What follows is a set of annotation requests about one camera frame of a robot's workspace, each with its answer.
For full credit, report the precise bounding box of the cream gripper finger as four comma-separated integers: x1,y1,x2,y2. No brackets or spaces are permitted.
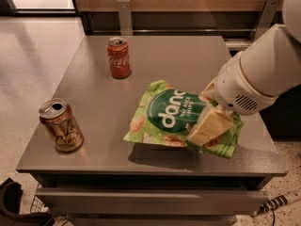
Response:
198,79,215,103
187,108,233,146

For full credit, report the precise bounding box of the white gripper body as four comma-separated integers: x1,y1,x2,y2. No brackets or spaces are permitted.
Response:
214,52,277,116

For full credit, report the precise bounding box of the green rice chip bag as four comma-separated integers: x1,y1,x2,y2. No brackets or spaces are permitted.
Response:
124,80,243,158

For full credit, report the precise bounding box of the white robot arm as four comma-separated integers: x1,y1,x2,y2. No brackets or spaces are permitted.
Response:
187,0,301,146

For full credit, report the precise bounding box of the red Coca-Cola can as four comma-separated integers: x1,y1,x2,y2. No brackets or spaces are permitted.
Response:
107,37,131,79

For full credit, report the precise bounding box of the orange LaCroix can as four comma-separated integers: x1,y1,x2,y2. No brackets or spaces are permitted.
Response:
39,98,84,153

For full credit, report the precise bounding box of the dark brown chair part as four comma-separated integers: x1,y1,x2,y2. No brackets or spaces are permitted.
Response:
0,178,55,226

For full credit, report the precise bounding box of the right metal counter bracket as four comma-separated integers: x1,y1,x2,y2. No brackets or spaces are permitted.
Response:
249,0,281,41

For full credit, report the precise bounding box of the metal counter bracket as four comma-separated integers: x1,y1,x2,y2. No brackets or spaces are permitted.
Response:
249,0,281,41
118,0,133,36

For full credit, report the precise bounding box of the left metal counter bracket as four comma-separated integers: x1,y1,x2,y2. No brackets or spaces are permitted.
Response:
118,0,133,36

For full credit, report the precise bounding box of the wire basket under table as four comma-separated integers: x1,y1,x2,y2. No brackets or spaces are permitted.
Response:
30,196,49,213

